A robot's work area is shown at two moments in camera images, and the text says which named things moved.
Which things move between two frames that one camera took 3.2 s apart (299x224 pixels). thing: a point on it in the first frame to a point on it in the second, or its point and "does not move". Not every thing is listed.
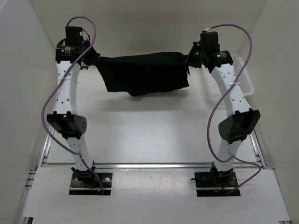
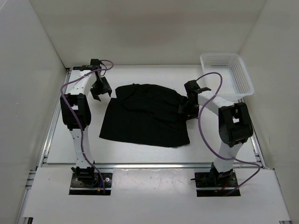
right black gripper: [189, 61] to [182, 108]
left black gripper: [92, 59] to [106, 89]
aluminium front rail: [159, 165] does not move
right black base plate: [215, 183] does not move
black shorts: [138, 74] to [145, 114]
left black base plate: [88, 183] does not move
